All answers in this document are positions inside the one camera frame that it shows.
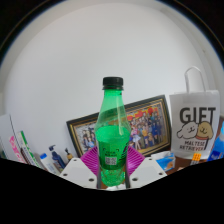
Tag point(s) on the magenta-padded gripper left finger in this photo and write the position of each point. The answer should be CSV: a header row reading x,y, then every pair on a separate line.
x,y
76,170

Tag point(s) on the framed group picture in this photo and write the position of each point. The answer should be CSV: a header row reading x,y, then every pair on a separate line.
x,y
150,126

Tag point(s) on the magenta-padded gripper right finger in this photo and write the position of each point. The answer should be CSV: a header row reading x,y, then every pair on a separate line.
x,y
148,170

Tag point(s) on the dark blue pump bottle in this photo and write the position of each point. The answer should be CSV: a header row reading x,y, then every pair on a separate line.
x,y
57,158

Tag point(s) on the blue white tissue pack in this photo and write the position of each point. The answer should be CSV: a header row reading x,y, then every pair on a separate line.
x,y
165,162

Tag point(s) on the blue refill pouch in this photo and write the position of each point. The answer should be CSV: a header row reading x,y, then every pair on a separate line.
x,y
217,148

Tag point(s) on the white bottle with blue cap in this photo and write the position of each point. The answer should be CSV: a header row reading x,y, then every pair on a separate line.
x,y
48,162

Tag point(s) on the white printed gift bag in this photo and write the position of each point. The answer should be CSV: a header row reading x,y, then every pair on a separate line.
x,y
193,106

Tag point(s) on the pink printed tube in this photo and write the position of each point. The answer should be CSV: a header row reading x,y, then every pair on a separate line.
x,y
16,148

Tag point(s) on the white cabinet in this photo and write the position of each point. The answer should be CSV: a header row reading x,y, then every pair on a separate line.
x,y
6,136

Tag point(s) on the dark pump bottle yellow label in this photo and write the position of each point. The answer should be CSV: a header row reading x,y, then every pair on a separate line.
x,y
69,156

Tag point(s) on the green plastic drink bottle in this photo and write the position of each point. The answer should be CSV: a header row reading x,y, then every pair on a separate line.
x,y
112,140

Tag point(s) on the green white printed tube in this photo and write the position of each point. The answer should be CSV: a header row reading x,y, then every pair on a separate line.
x,y
28,150

